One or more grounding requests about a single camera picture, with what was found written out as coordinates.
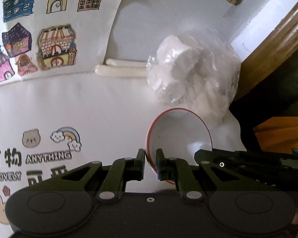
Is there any white candle rear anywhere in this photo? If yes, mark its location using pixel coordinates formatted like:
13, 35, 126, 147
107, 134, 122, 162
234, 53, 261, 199
105, 59, 147, 67

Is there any houses drawing paper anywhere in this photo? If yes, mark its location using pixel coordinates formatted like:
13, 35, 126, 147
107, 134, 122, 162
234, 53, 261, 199
0, 0, 122, 86

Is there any white red-rimmed bowl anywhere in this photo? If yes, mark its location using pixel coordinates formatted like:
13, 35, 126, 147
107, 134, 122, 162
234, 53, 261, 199
145, 108, 213, 173

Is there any orange cloth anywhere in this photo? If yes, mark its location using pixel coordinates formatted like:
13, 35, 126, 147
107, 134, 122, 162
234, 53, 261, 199
253, 117, 298, 154

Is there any white printed table mat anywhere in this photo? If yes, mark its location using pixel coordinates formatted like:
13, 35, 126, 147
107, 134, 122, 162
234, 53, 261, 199
0, 69, 247, 238

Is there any wooden frame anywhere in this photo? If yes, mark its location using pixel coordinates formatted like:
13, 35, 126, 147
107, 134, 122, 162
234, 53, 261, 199
235, 2, 298, 100

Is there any plastic bag of white rolls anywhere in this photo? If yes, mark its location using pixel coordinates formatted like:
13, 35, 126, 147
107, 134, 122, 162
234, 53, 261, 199
146, 29, 241, 129

